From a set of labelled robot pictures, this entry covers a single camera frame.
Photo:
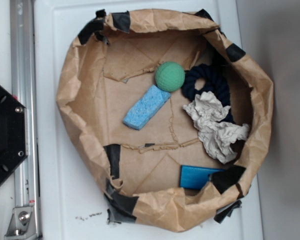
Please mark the green dimpled foam ball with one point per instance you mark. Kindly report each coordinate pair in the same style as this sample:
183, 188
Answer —
169, 76

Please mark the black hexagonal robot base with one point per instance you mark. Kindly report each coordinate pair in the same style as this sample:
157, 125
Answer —
13, 148

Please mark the crumpled white paper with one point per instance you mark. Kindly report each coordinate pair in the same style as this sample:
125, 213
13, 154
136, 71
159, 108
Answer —
217, 135

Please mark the light blue sponge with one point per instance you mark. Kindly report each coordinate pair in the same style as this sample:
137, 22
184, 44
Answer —
146, 107

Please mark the brown paper bag bin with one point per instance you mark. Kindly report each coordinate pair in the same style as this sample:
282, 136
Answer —
109, 66

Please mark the metal corner bracket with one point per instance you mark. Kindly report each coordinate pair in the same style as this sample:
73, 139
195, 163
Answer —
22, 225

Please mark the aluminium extrusion rail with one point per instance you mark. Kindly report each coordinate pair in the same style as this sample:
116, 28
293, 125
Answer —
23, 80

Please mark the blue rectangular block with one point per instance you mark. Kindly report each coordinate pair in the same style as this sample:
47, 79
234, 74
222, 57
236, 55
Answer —
195, 177

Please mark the white plastic tray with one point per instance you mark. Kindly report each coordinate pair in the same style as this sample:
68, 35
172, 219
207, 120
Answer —
72, 205

